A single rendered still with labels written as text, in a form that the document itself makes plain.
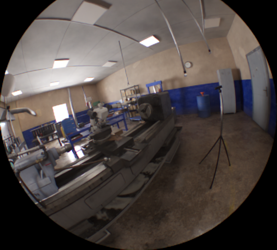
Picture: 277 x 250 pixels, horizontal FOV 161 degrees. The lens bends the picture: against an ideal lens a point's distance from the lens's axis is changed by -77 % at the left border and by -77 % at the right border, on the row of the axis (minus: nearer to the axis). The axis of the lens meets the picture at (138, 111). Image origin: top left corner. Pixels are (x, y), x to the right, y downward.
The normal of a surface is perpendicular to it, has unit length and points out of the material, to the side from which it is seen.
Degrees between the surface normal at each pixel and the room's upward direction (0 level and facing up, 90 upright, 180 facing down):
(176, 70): 90
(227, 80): 90
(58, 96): 90
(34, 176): 70
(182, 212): 0
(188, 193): 0
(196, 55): 90
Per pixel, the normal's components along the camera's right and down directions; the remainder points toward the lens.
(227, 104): -0.57, 0.25
